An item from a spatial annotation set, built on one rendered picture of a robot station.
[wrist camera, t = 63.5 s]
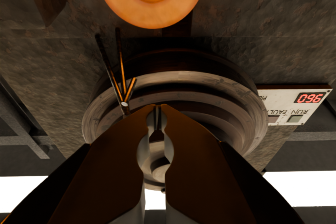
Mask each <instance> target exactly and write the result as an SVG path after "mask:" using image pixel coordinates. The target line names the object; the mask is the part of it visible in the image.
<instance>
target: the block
mask: <svg viewBox="0 0 336 224"><path fill-rule="evenodd" d="M65 6H66V0H0V29H45V28H47V27H49V26H50V25H51V24H52V22H53V21H54V20H55V19H56V17H57V16H58V15H59V14H60V12H61V11H62V10H63V9H64V7H65Z"/></svg>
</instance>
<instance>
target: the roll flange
mask: <svg viewBox="0 0 336 224"><path fill-rule="evenodd" d="M165 55H190V56H198V57H203V58H207V59H211V60H214V61H217V62H220V63H222V64H224V65H226V66H228V67H230V68H232V69H233V70H235V71H236V72H238V73H239V74H240V75H241V76H242V77H243V78H244V79H245V80H246V81H247V82H248V83H249V85H250V86H251V88H252V90H254V91H255V92H256V93H257V95H258V96H259V93H258V90H257V88H256V86H255V84H254V82H253V80H252V79H251V77H250V76H249V75H248V74H247V73H246V72H245V71H244V70H243V69H242V68H241V67H240V66H238V65H237V64H235V63H234V62H232V61H230V60H228V59H226V58H224V57H222V56H220V55H218V54H216V53H215V52H213V51H211V50H209V49H206V48H204V47H201V46H197V45H193V44H187V43H163V44H157V45H153V46H149V47H146V48H144V49H141V50H139V51H137V52H135V53H133V54H131V55H130V56H128V57H127V58H126V59H124V66H125V67H126V66H128V65H130V64H132V63H135V62H138V61H141V60H144V59H148V58H152V57H158V56H165ZM112 70H113V72H114V73H115V72H117V71H118V70H119V64H116V65H115V66H113V67H112ZM108 78H109V75H108V72H106V73H105V74H104V75H103V76H102V77H101V78H100V79H99V80H98V82H97V83H96V85H95V86H94V88H93V90H92V92H91V95H90V99H89V103H90V102H91V101H92V100H93V98H94V97H95V95H96V93H97V91H98V89H99V88H100V86H101V85H102V84H103V83H104V82H105V81H106V80H107V79H108Z"/></svg>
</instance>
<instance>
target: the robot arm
mask: <svg viewBox="0 0 336 224"><path fill-rule="evenodd" d="M158 116H159V130H162V132H163V133H164V155H165V157H166V158H167V159H168V160H169V162H170V167H169V168H168V169H167V171H166V173H165V213H166V224H305V223H304V222H303V220H302V219H301V218H300V216H299V215H298V214H297V212H296V211H295V210H294V208H293V207H292V206H291V205H290V204H289V202H288V201H287V200H286V199H285V198H284V197H283V196H282V195H281V194H280V192H279V191H278V190H277V189H276V188H275V187H274V186H273V185H272V184H271V183H270V182H269V181H267V180H266V179H265V178H264V177H263V176H262V175H261V174H260V173H259V172H258V171H257V170H256V169H255V168H254V167H253V166H252V165H251V164H250V163H249V162H248V161H247V160H245V159H244V158H243V157H242V156H241V155H240V154H239V153H238V152H237V151H236V150H235V149H234V148H233V147H232V146H231V145H230V144H229V143H228V142H227V141H220V140H219V139H218V138H217V137H216V136H215V135H214V134H212V133H211V132H210V131H209V130H208V129H207V128H205V127H204V126H203V125H201V124H200V123H198V122H196V121H195V120H193V119H191V118H190V117H188V116H186V115H184V114H183V113H181V112H179V111H177V110H175V109H174V108H172V107H170V106H169V105H167V104H162V105H155V104H150V105H147V106H145V107H143V108H142V109H140V110H138V111H136V112H134V113H133V114H131V115H129V116H127V117H126V118H124V119H122V120H120V121H119V122H117V123H116V124H114V125H113V126H111V127H110V128H108V129H107V130H106V131H104V132H103V133H102V134H101V135H100V136H99V137H97V138H96V139H95V140H94V141H93V142H92V143H91V144H88V143H84V144H83V145H82V146H81V147H80V148H79V149H78V150H76V151H75V152H74V153H73V154H72V155H71V156H70V157H69V158H68V159H66V160H65V161H64V162H63V163H62V164H61V165H60V166H59V167H58V168H56V169H55V170H54V171H53V172H52V173H51V174H50V175H49V176H48V177H46V178H45V179H44V180H43V181H42V182H41V183H40V184H39V185H38V186H36V187H35V188H34V189H33V190H32V191H31V192H30V193H29V194H28V195H27V196H26V197H25V198H24V199H23V200H22V201H21V202H20V203H19V204H18V205H17V206H16V207H15V208H14V209H13V210H12V211H11V212H10V213H9V214H8V216H7V217H6V218H5V219H4V220H3V221H2V223H1V224H144V216H145V208H146V195H145V184H144V174H143V172H142V170H141V167H142V165H143V163H144V162H145V160H146V159H147V158H148V157H149V155H150V144H149V137H150V135H151V134H152V133H153V132H154V130H157V124H158Z"/></svg>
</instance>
